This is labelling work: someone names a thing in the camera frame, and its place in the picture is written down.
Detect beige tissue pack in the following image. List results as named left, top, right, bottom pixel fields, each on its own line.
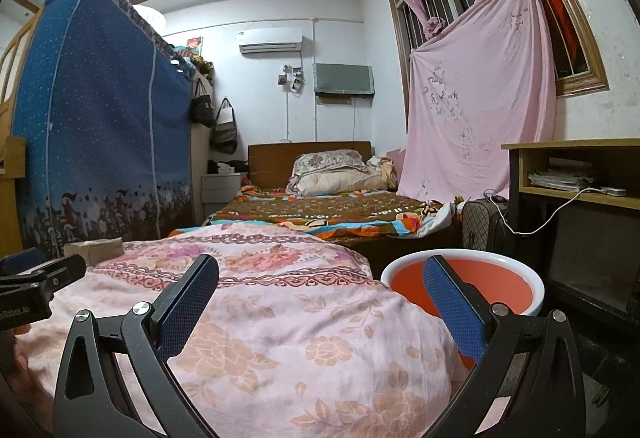
left=63, top=238, right=125, bottom=267

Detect brown checked bag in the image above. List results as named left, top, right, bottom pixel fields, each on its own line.
left=461, top=198, right=516, bottom=255

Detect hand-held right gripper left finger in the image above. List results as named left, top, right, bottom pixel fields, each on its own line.
left=52, top=254, right=236, bottom=438

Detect white wall air conditioner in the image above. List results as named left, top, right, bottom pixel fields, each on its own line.
left=238, top=28, right=304, bottom=54

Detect folded cream quilt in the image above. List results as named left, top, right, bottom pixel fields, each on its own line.
left=367, top=155, right=399, bottom=191

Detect hanging bags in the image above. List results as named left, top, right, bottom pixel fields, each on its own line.
left=210, top=98, right=239, bottom=155

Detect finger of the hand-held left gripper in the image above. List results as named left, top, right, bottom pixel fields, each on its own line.
left=0, top=254, right=87, bottom=292
left=0, top=248, right=40, bottom=275

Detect grey covered wall television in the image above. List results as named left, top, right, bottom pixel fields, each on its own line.
left=313, top=63, right=376, bottom=98

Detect wooden bunk bed frame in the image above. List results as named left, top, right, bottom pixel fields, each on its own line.
left=0, top=13, right=43, bottom=259

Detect wall socket cluster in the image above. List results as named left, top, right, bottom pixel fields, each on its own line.
left=277, top=63, right=307, bottom=94

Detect blue dotted fabric wardrobe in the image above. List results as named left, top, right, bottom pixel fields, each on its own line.
left=10, top=0, right=197, bottom=259

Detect wooden shelf desk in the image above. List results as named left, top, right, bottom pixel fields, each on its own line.
left=501, top=138, right=640, bottom=319

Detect red basin with white rim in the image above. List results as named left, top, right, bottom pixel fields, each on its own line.
left=381, top=253, right=546, bottom=371

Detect brown wooden headboard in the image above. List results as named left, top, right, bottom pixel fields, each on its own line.
left=247, top=141, right=375, bottom=191

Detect round white ceiling lamp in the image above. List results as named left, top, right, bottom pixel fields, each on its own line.
left=132, top=4, right=167, bottom=33

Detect red hanging cloth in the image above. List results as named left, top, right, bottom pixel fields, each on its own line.
left=527, top=0, right=583, bottom=66

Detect stack of papers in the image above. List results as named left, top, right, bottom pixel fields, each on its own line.
left=527, top=157, right=596, bottom=191

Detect white cable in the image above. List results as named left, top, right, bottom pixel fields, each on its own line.
left=482, top=187, right=603, bottom=235

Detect brown colourful patterned bedspread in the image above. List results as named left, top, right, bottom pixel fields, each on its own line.
left=167, top=185, right=463, bottom=241

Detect cream pillow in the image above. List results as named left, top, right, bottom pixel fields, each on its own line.
left=299, top=169, right=386, bottom=197

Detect black handbag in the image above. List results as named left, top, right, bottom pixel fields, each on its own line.
left=189, top=78, right=217, bottom=128

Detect white nightstand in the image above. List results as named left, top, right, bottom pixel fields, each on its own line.
left=201, top=172, right=249, bottom=219

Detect pink floral blanket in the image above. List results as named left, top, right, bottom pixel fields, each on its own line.
left=10, top=222, right=471, bottom=438

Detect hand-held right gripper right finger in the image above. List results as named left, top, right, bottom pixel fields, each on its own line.
left=420, top=254, right=586, bottom=438

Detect pink hanging sheet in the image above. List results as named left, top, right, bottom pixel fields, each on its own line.
left=396, top=0, right=557, bottom=201

